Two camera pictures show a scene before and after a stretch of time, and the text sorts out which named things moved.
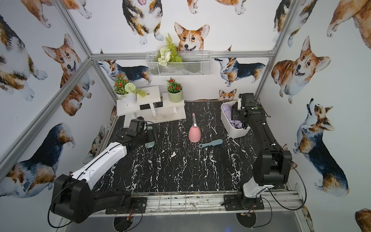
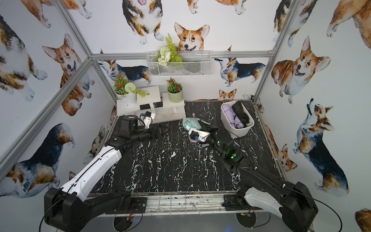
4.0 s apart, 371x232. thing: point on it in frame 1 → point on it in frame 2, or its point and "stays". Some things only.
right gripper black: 235,113 → 208,127
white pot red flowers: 126,92 stays
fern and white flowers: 168,53 stays
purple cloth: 228,109 stays
